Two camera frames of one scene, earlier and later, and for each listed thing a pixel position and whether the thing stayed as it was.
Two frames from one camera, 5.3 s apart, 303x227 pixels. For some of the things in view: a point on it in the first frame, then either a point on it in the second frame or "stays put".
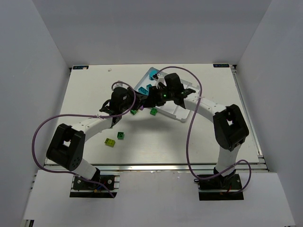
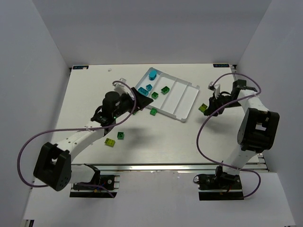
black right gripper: [151, 100] -> [213, 107]
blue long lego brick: [151, 73] stays put
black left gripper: [136, 100] stays put
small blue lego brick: [148, 86] stays put
